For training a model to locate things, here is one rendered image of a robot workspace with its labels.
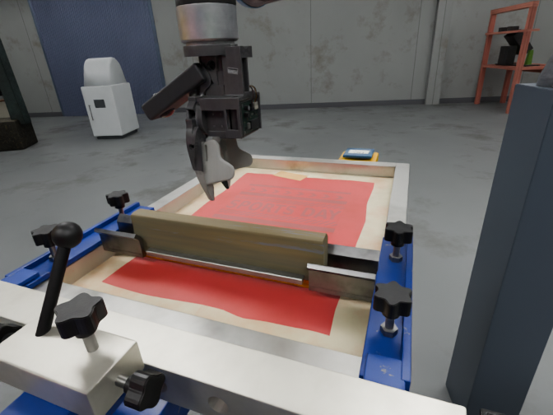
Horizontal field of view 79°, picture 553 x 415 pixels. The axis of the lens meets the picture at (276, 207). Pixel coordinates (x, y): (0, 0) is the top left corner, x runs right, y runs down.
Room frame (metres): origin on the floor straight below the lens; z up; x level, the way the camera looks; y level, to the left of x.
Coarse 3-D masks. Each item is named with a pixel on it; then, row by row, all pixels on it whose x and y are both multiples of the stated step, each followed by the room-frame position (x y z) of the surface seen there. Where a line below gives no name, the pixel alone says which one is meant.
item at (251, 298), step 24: (360, 192) 0.84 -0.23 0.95; (360, 216) 0.70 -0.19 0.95; (336, 240) 0.59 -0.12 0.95; (216, 288) 0.46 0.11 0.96; (240, 288) 0.45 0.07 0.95; (264, 288) 0.45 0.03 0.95; (288, 288) 0.45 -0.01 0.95; (240, 312) 0.40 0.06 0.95; (264, 312) 0.39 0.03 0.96; (288, 312) 0.39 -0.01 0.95; (312, 312) 0.39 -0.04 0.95
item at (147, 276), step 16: (256, 176) 1.01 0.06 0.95; (272, 176) 1.00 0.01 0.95; (224, 192) 0.89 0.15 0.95; (208, 208) 0.79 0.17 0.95; (128, 272) 0.52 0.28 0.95; (144, 272) 0.52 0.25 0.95; (160, 272) 0.51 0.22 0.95; (176, 272) 0.51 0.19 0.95; (192, 272) 0.51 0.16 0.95; (208, 272) 0.51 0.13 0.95; (224, 272) 0.50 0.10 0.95; (128, 288) 0.47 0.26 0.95; (144, 288) 0.47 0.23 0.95; (160, 288) 0.47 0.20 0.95; (176, 288) 0.46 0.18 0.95; (192, 288) 0.46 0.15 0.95; (208, 288) 0.46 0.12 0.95
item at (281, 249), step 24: (144, 216) 0.54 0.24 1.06; (168, 216) 0.53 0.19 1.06; (192, 216) 0.53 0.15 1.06; (144, 240) 0.54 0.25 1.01; (168, 240) 0.52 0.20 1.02; (192, 240) 0.50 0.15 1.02; (216, 240) 0.48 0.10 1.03; (240, 240) 0.47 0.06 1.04; (264, 240) 0.45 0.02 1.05; (288, 240) 0.44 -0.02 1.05; (312, 240) 0.42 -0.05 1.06; (264, 264) 0.45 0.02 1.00; (288, 264) 0.44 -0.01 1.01
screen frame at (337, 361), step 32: (256, 160) 1.10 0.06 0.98; (288, 160) 1.06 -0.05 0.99; (320, 160) 1.04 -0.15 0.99; (192, 192) 0.85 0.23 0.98; (96, 256) 0.55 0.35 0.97; (32, 288) 0.44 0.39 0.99; (64, 288) 0.43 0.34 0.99; (160, 320) 0.35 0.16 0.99; (192, 320) 0.35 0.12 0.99; (288, 352) 0.29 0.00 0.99; (320, 352) 0.28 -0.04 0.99
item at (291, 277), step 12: (156, 252) 0.52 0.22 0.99; (168, 252) 0.52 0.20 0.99; (204, 264) 0.48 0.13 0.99; (216, 264) 0.47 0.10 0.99; (228, 264) 0.47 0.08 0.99; (240, 264) 0.47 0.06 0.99; (264, 276) 0.44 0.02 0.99; (276, 276) 0.43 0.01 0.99; (288, 276) 0.43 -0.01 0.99; (300, 276) 0.42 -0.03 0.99
